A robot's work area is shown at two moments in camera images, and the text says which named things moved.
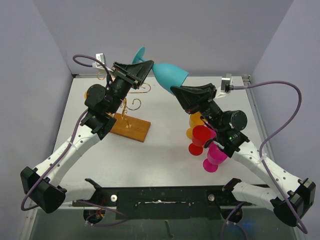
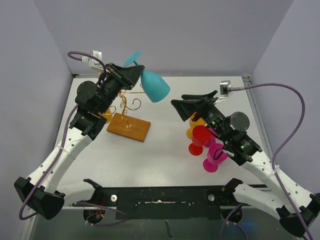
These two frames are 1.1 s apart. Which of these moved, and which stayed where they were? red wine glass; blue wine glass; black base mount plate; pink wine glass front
Moved: blue wine glass
Stayed: red wine glass; black base mount plate; pink wine glass front
